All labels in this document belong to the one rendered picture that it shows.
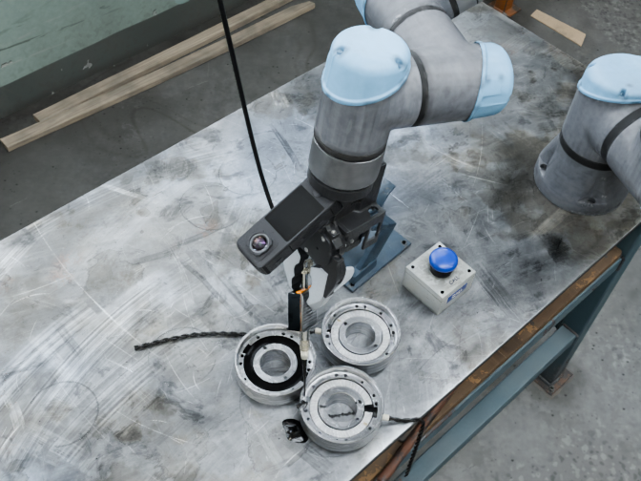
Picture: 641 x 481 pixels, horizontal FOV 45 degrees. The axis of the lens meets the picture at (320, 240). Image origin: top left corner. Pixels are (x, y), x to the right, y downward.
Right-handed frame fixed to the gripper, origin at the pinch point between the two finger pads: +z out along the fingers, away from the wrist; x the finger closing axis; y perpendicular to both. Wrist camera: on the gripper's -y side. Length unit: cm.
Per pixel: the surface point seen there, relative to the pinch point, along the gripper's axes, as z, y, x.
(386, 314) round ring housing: 8.3, 12.7, -4.9
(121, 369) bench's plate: 15.8, -18.0, 12.3
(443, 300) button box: 6.6, 19.8, -8.5
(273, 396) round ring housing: 10.1, -7.0, -4.9
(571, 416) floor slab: 83, 82, -24
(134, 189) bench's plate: 13.6, 0.5, 38.0
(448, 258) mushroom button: 2.5, 22.7, -5.4
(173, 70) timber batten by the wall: 83, 78, 139
